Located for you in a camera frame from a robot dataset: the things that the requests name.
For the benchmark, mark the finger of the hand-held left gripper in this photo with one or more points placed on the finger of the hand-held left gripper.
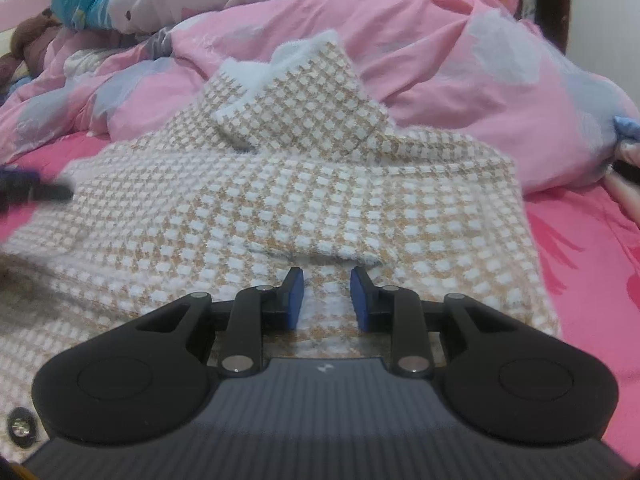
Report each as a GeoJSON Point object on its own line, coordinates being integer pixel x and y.
{"type": "Point", "coordinates": [40, 190]}

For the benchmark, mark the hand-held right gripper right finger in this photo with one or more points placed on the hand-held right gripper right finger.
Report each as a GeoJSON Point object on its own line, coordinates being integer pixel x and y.
{"type": "Point", "coordinates": [359, 302]}

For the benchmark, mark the blue folded garment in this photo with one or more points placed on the blue folded garment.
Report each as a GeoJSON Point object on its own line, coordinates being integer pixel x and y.
{"type": "Point", "coordinates": [629, 127]}

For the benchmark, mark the pink patterned duvet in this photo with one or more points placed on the pink patterned duvet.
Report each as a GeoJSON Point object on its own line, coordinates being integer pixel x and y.
{"type": "Point", "coordinates": [450, 60]}

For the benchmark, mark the brown teddy bear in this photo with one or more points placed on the brown teddy bear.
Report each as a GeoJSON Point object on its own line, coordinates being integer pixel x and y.
{"type": "Point", "coordinates": [30, 30]}

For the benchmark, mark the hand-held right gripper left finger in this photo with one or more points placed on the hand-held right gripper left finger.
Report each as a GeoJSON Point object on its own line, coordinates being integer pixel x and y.
{"type": "Point", "coordinates": [296, 300]}

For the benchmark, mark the beige houndstooth coat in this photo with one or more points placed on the beige houndstooth coat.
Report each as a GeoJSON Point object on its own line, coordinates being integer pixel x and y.
{"type": "Point", "coordinates": [300, 200]}

